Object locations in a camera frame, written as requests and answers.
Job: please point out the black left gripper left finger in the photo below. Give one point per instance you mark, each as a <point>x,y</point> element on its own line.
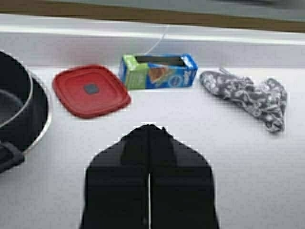
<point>116,185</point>

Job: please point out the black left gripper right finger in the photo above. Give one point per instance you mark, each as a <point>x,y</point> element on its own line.
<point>182,185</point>

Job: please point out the black cooking pot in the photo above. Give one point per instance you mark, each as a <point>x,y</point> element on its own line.
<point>16,93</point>

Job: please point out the red plastic lid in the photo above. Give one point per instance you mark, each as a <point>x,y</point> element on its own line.
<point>90,91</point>

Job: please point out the stainless steel pan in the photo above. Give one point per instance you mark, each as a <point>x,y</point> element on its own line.
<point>16,142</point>

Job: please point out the blue green zip bag box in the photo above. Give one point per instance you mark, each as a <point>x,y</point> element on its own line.
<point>146,71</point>

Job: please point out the grey patterned oven mitt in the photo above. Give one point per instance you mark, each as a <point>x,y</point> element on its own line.
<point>266,101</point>

